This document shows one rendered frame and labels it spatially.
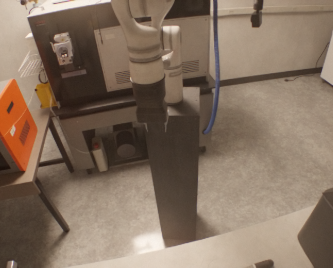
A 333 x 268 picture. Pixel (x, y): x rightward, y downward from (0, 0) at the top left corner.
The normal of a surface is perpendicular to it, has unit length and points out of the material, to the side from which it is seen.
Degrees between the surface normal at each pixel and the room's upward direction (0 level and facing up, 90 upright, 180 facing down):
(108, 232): 0
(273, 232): 0
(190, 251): 0
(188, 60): 90
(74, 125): 90
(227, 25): 90
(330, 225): 90
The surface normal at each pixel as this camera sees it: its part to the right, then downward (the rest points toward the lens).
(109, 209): -0.07, -0.77
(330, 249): -0.98, 0.18
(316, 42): 0.21, 0.61
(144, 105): -0.10, 0.75
